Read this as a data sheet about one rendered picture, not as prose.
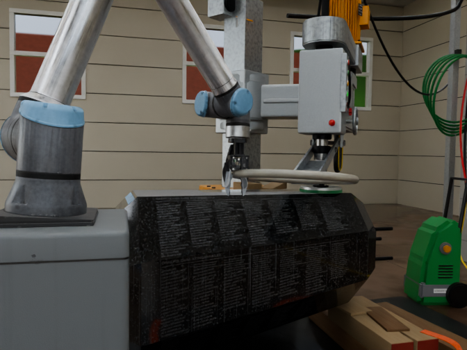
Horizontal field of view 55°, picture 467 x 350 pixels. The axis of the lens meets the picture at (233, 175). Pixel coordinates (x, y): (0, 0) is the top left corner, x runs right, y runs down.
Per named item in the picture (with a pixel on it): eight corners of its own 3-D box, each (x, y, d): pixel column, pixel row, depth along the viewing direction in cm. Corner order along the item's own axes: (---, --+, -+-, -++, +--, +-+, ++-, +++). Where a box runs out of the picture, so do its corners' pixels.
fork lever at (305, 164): (311, 145, 261) (311, 137, 260) (345, 146, 254) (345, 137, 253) (283, 183, 200) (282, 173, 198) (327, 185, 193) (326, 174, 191)
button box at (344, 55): (341, 112, 228) (342, 56, 227) (347, 112, 227) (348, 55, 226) (339, 111, 221) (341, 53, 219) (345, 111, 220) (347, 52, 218)
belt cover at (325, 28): (324, 80, 315) (325, 55, 314) (362, 78, 306) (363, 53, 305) (295, 51, 225) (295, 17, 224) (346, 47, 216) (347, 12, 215)
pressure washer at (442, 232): (445, 292, 337) (449, 176, 332) (472, 308, 302) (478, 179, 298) (399, 292, 334) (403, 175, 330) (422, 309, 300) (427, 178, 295)
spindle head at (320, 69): (310, 140, 263) (312, 63, 261) (349, 141, 256) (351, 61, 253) (297, 138, 229) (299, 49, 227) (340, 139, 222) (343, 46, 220)
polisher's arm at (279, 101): (210, 119, 298) (211, 80, 297) (224, 122, 331) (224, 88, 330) (325, 119, 281) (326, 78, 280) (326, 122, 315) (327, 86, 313)
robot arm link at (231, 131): (224, 127, 172) (249, 128, 174) (223, 140, 172) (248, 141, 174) (227, 125, 163) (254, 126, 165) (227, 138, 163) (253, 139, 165)
